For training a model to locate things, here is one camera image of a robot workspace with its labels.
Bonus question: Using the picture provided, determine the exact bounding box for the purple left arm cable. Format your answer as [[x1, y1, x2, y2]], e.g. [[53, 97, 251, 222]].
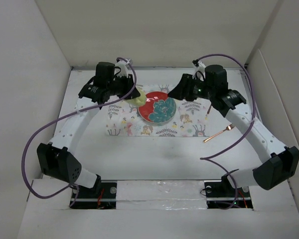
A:
[[24, 57, 137, 209]]

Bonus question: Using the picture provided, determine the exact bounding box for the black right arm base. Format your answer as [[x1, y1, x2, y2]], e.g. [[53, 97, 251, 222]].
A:
[[200, 177, 253, 210]]

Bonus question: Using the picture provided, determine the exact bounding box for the floral patterned cloth placemat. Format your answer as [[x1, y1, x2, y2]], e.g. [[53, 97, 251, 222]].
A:
[[105, 85, 209, 137]]

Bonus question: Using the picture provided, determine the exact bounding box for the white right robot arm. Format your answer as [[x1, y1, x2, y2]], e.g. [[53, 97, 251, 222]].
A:
[[168, 65, 299, 196]]

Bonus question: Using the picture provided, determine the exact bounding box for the red and teal plate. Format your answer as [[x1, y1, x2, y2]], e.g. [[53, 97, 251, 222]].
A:
[[138, 91, 176, 124]]

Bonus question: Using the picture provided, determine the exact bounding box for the copper spoon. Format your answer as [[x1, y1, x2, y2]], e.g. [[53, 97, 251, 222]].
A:
[[205, 105, 212, 117]]

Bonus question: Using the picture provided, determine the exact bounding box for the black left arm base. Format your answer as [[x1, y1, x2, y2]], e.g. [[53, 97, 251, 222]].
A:
[[69, 181, 117, 210]]

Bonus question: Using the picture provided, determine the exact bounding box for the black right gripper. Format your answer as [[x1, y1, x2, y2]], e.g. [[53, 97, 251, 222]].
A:
[[166, 74, 214, 102]]

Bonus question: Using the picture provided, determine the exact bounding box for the copper fork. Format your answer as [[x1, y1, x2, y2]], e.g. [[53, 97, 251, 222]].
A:
[[203, 124, 235, 143]]

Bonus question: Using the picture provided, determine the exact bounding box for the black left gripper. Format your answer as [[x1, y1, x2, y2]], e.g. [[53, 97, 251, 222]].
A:
[[107, 73, 140, 100]]

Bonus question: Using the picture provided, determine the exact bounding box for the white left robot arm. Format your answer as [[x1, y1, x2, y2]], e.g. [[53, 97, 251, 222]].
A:
[[37, 58, 140, 198]]

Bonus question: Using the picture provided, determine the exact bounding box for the pale green mug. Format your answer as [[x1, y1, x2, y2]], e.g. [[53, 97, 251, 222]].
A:
[[125, 87, 147, 107]]

